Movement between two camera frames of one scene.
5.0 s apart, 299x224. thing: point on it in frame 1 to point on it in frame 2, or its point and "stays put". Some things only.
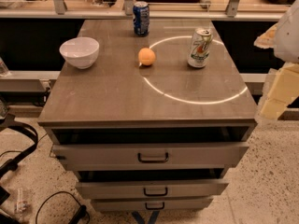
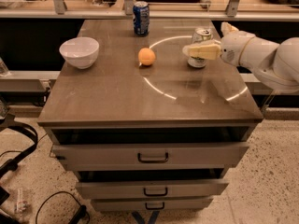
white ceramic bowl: [81, 52] stays put
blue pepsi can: [141, 19] stays put
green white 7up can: [200, 49] stays put
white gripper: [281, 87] to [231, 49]
